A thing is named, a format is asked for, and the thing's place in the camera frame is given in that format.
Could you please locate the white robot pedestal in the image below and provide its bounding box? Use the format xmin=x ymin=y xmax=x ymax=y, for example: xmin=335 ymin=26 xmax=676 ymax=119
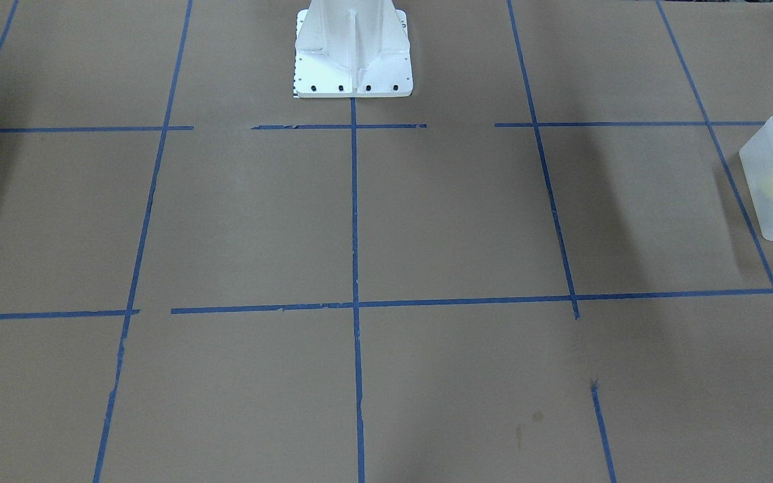
xmin=293 ymin=1 xmax=414 ymax=99

